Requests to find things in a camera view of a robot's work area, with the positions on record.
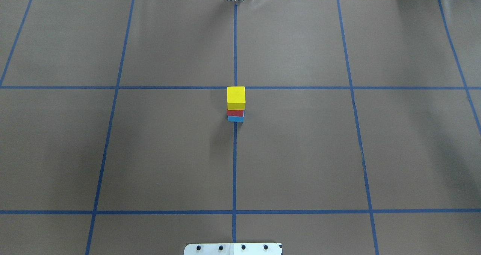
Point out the yellow wooden block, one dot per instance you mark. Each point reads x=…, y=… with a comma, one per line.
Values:
x=236, y=98

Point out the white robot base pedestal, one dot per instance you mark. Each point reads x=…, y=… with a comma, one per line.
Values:
x=233, y=249

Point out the red wooden block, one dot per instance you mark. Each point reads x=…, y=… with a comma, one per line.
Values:
x=235, y=113

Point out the blue wooden block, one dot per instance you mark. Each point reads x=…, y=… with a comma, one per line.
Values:
x=235, y=118

